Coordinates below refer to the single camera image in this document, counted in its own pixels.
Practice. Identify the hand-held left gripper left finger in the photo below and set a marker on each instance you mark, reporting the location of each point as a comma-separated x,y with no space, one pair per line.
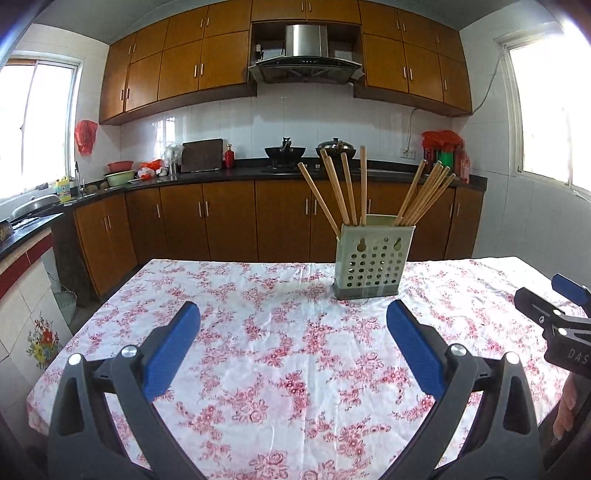
173,350

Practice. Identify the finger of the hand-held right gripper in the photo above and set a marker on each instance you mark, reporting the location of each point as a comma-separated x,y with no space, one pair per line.
535,307
572,290

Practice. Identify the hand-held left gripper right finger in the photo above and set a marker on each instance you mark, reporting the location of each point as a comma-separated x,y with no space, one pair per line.
415,346

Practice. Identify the pale green chopstick holder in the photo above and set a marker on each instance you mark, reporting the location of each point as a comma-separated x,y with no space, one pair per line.
374,263

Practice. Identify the person's right hand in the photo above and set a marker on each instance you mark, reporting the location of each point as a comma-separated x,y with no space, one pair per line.
568,406

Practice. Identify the red floral tablecloth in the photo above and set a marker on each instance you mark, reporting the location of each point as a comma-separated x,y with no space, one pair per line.
277,323

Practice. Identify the metal bucket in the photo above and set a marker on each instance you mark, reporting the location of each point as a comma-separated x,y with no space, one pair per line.
67,309

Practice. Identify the wooden lower cabinets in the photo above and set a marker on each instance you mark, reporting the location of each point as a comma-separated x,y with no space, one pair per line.
231,221

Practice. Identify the sliding window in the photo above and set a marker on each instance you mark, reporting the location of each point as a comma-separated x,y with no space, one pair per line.
545,115
41,129

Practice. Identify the green basin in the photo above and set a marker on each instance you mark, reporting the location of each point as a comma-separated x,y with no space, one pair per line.
119,179

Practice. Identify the red and white bag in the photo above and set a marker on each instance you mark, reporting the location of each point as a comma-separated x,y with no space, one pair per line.
151,168

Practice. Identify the red bag covered bottles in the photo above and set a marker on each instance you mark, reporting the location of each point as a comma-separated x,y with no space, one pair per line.
441,147

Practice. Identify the red basin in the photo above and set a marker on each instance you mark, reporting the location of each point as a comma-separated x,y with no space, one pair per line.
120,166

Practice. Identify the clear plastic bag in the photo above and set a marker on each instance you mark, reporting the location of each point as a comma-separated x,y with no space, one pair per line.
173,157

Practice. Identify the yellow bottle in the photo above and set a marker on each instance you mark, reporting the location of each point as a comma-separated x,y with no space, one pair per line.
63,189

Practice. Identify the dark cutting board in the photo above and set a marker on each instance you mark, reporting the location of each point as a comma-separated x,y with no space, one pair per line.
202,156

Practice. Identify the metal faucet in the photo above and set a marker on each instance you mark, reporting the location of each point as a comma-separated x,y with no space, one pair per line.
78,177

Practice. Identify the red bottle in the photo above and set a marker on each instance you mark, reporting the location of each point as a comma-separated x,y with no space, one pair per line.
229,159

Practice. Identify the metal pot lid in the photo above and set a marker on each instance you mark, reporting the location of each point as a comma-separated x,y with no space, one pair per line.
34,206

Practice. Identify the gas stove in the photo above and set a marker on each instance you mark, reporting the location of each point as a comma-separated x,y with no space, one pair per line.
286,168

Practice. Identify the wok with lid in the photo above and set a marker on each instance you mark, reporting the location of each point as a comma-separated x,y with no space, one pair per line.
336,145

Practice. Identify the red hanging plastic bag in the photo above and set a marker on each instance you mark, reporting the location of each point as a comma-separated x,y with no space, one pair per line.
87,136

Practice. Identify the steel range hood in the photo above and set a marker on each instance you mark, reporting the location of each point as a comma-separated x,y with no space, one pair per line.
304,41

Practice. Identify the white wall socket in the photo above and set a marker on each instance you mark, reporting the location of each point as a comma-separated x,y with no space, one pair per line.
408,153

